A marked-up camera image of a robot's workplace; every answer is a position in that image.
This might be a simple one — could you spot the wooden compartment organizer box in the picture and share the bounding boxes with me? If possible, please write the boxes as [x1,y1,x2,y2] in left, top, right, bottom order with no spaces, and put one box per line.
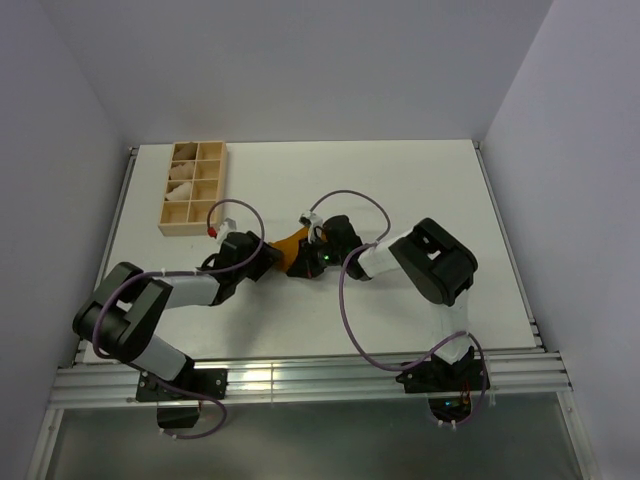
[158,141,228,237]

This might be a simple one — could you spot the cream rolled sock lower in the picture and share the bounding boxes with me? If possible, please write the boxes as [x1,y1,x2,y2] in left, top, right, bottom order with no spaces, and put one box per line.
[164,182,192,202]

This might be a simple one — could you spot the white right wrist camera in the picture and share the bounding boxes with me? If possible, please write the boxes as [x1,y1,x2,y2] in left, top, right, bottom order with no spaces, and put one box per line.
[299,210,323,243]

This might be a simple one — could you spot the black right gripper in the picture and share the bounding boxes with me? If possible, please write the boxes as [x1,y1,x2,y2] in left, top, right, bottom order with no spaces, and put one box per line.
[288,235,346,280]

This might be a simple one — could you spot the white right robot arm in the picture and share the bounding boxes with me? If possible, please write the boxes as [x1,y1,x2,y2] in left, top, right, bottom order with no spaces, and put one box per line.
[272,213,478,390]

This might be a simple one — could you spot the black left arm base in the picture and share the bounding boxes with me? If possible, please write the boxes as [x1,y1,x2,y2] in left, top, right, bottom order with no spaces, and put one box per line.
[135,368,228,439]

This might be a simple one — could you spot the mustard yellow striped sock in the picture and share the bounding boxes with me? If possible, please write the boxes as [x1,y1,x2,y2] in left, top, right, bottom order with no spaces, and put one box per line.
[269,227,323,279]

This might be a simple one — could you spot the cream rolled sock top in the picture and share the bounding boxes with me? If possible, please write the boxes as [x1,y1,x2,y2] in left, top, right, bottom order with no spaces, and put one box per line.
[172,142,198,161]

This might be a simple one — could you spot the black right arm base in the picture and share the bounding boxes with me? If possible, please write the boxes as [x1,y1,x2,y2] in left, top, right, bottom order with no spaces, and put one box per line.
[395,355,491,427]

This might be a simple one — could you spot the cream rolled sock middle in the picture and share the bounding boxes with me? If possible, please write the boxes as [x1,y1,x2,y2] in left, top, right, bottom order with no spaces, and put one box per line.
[168,161,195,181]

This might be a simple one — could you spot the cream rolled sock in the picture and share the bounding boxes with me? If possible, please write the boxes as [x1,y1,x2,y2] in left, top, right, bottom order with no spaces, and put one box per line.
[164,182,192,202]
[168,161,195,181]
[172,142,198,161]

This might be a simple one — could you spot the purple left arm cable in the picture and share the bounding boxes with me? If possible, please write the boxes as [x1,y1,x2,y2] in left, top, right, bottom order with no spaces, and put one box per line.
[92,199,266,441]

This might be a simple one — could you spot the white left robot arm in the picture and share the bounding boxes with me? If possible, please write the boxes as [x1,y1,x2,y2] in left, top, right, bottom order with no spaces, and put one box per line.
[72,231,283,399]

